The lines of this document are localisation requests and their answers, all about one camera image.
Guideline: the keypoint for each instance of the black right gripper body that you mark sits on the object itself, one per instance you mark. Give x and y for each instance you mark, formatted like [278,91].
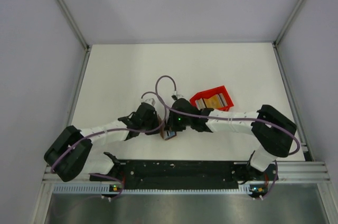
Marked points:
[177,124]

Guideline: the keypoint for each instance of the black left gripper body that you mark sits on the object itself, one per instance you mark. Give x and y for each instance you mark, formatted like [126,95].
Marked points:
[152,124]

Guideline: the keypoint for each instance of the brown leather card holder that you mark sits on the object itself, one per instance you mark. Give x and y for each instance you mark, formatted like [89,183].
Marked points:
[165,132]

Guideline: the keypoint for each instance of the red plastic bin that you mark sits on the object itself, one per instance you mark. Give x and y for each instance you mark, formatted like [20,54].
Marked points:
[209,93]

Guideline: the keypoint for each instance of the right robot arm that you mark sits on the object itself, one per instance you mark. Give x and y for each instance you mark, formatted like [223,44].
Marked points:
[273,130]

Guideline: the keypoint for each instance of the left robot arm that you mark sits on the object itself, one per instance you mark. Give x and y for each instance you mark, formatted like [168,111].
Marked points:
[72,153]

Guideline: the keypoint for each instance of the stack of credit cards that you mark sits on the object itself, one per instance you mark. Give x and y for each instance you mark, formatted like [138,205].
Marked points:
[200,103]

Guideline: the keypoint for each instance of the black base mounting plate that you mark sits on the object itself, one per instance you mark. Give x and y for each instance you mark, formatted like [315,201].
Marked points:
[180,175]

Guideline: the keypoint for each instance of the steel sheet panel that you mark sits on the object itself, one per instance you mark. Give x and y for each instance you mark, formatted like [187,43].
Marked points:
[286,204]

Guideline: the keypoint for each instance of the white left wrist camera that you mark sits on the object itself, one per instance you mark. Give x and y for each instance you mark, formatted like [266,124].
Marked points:
[150,101]

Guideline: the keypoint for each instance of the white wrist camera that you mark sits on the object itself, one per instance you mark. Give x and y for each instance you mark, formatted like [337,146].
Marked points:
[176,96]
[150,101]

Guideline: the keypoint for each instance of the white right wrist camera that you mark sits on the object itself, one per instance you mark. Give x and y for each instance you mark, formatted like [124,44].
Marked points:
[176,96]

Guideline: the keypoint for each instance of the aluminium frame rail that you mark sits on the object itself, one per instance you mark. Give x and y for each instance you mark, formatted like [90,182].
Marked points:
[72,24]

